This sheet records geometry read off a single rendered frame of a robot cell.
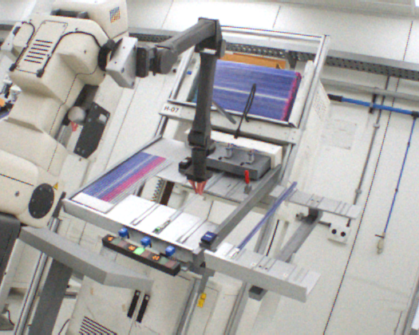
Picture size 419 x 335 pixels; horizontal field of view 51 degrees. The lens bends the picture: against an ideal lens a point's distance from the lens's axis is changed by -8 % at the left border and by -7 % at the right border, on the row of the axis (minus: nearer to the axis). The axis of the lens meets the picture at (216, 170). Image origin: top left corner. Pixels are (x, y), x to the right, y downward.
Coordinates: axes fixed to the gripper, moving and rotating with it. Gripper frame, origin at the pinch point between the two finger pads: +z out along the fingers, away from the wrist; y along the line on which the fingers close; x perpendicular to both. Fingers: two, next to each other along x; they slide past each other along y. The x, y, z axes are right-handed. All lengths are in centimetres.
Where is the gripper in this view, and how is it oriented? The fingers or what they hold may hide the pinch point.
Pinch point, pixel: (199, 192)
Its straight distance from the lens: 197.1
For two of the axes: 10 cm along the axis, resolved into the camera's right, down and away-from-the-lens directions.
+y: -8.6, -2.3, 4.6
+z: -0.1, 9.0, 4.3
